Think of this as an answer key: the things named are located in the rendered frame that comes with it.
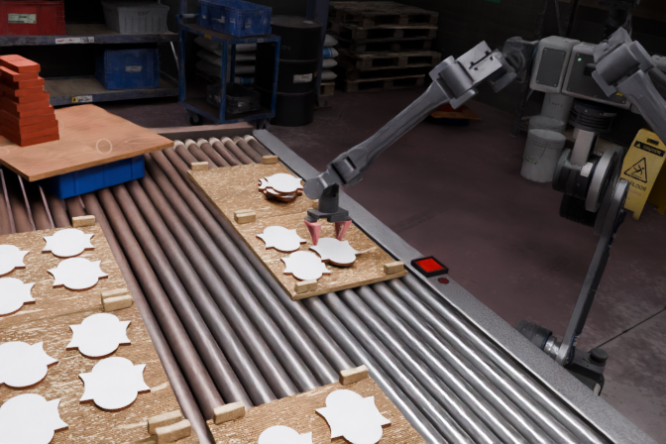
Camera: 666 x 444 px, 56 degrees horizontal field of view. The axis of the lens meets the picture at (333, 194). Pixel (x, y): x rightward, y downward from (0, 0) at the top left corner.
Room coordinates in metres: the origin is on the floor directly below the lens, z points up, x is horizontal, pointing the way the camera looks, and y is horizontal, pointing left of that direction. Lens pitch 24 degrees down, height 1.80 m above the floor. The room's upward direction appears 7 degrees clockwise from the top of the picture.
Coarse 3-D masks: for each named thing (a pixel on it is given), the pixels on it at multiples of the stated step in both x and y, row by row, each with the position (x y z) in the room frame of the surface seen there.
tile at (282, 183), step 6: (276, 174) 1.93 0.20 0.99; (282, 174) 1.93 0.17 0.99; (288, 174) 1.94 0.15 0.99; (270, 180) 1.87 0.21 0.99; (276, 180) 1.88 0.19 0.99; (282, 180) 1.88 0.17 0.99; (288, 180) 1.89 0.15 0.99; (294, 180) 1.90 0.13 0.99; (300, 180) 1.91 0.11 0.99; (270, 186) 1.83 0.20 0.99; (276, 186) 1.83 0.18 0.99; (282, 186) 1.84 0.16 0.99; (288, 186) 1.84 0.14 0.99; (294, 186) 1.85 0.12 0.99; (300, 186) 1.85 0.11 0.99; (282, 192) 1.80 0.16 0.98; (288, 192) 1.81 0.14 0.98
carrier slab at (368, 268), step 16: (240, 224) 1.65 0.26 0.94; (256, 224) 1.66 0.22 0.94; (272, 224) 1.67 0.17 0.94; (288, 224) 1.68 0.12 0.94; (304, 224) 1.70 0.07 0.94; (352, 224) 1.74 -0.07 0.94; (256, 240) 1.56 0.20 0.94; (352, 240) 1.63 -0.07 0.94; (368, 240) 1.64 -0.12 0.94; (256, 256) 1.50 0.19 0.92; (272, 256) 1.49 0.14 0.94; (288, 256) 1.50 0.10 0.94; (368, 256) 1.55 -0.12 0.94; (384, 256) 1.56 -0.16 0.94; (272, 272) 1.41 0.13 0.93; (336, 272) 1.44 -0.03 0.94; (352, 272) 1.45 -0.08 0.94; (368, 272) 1.46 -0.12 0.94; (400, 272) 1.48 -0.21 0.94; (288, 288) 1.34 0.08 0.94; (320, 288) 1.35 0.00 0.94; (336, 288) 1.37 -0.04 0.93
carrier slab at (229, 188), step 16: (192, 176) 1.95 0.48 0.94; (208, 176) 1.97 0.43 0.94; (224, 176) 1.98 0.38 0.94; (240, 176) 2.00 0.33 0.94; (256, 176) 2.01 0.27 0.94; (208, 192) 1.84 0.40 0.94; (224, 192) 1.85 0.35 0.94; (240, 192) 1.87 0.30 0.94; (256, 192) 1.88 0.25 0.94; (224, 208) 1.74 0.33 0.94; (240, 208) 1.75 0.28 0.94; (256, 208) 1.77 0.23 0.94; (272, 208) 1.78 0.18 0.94; (288, 208) 1.79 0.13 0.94; (304, 208) 1.81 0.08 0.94
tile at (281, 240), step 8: (264, 232) 1.60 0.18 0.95; (272, 232) 1.60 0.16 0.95; (280, 232) 1.61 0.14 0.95; (288, 232) 1.61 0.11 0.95; (264, 240) 1.55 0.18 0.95; (272, 240) 1.56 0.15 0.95; (280, 240) 1.56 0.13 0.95; (288, 240) 1.57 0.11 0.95; (296, 240) 1.57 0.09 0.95; (304, 240) 1.58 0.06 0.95; (272, 248) 1.52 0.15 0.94; (280, 248) 1.52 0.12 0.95; (288, 248) 1.52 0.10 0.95; (296, 248) 1.53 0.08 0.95
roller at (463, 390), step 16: (352, 288) 1.43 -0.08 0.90; (368, 288) 1.41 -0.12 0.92; (368, 304) 1.36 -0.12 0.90; (384, 304) 1.34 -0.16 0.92; (384, 320) 1.30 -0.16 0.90; (400, 320) 1.28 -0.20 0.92; (400, 336) 1.24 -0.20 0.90; (416, 336) 1.22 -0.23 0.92; (416, 352) 1.18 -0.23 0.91; (432, 352) 1.17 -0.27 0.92; (432, 368) 1.13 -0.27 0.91; (448, 368) 1.12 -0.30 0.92; (448, 384) 1.09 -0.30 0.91; (464, 384) 1.08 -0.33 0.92; (464, 400) 1.04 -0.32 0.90; (480, 400) 1.03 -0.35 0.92; (480, 416) 1.00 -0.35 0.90; (496, 416) 0.99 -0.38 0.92; (496, 432) 0.96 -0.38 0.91; (512, 432) 0.95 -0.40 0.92
